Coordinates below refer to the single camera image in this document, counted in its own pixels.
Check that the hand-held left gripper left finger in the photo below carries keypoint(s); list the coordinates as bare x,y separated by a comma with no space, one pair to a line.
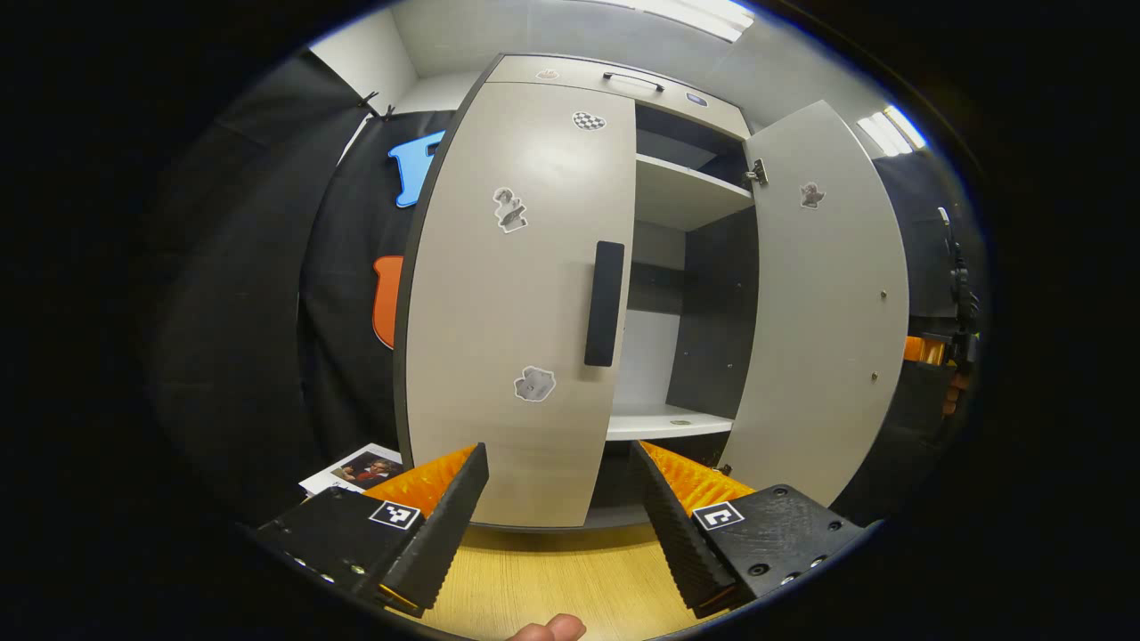
445,525

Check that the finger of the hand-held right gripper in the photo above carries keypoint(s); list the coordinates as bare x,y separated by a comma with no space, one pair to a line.
923,350

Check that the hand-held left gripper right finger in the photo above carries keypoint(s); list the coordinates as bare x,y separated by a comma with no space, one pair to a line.
677,534

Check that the beige shoe cabinet door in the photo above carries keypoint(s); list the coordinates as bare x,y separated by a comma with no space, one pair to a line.
819,338
499,312

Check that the double-door shoe cabinet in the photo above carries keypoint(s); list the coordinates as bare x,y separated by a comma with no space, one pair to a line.
712,303

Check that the white cabinet shelf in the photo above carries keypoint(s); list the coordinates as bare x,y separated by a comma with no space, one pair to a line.
663,423
681,191

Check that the beige cabinet drawer front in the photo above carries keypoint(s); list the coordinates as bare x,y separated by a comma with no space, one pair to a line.
579,80

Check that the printed photo sheet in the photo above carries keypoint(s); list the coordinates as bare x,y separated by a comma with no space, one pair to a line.
352,469

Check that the ceiling light panel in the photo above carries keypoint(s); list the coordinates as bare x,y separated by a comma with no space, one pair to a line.
891,132

